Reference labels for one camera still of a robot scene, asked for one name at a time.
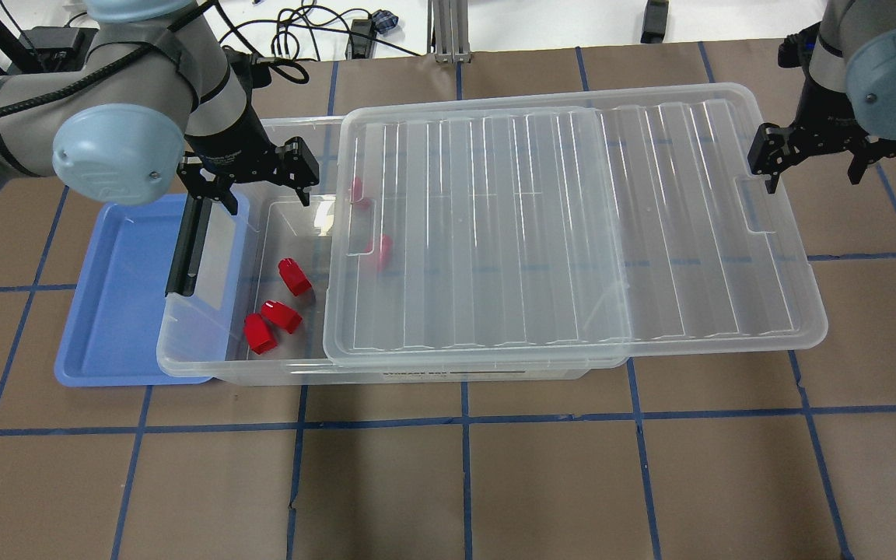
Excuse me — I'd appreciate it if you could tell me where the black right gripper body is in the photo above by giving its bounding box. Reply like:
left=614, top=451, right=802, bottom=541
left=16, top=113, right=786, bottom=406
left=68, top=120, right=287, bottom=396
left=747, top=123, right=896, bottom=175

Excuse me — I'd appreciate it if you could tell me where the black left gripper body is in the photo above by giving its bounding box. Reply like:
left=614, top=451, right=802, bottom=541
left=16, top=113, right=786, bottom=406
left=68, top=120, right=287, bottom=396
left=177, top=137, right=319, bottom=201

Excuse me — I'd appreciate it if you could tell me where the red block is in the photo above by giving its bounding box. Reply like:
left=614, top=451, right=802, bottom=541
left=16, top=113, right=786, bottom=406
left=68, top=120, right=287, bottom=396
left=277, top=257, right=313, bottom=297
left=260, top=300, right=303, bottom=334
left=244, top=313, right=278, bottom=355

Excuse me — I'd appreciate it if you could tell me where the clear plastic box lid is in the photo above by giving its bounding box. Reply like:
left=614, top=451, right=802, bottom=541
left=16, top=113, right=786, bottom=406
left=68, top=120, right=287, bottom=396
left=321, top=82, right=828, bottom=372

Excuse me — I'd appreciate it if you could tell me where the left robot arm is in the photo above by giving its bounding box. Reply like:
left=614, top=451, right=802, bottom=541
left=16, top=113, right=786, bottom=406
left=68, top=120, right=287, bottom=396
left=0, top=1, right=320, bottom=214

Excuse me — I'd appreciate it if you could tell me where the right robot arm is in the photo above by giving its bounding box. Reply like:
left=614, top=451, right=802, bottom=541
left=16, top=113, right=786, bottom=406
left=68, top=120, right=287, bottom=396
left=747, top=1, right=896, bottom=194

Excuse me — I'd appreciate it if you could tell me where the clear plastic storage box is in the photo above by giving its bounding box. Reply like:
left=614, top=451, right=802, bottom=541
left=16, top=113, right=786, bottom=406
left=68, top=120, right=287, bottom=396
left=159, top=110, right=634, bottom=386

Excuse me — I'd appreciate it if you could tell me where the blue plastic tray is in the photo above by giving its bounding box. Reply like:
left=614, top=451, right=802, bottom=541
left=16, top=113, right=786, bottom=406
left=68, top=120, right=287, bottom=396
left=54, top=194, right=251, bottom=387

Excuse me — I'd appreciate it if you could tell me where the black power adapter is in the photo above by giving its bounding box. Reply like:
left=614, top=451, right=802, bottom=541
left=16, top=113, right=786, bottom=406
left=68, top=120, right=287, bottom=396
left=639, top=0, right=670, bottom=44

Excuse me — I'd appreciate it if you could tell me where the black box latch handle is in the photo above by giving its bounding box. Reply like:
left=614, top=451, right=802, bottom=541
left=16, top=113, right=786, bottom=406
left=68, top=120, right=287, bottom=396
left=165, top=195, right=212, bottom=297

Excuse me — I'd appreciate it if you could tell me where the black cable bundle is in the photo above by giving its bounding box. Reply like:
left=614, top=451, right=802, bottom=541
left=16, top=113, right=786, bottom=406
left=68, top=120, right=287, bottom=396
left=215, top=4, right=425, bottom=85

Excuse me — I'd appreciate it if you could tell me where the aluminium frame post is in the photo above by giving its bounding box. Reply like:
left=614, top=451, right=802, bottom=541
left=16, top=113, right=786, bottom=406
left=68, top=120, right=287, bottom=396
left=428, top=1, right=472, bottom=64

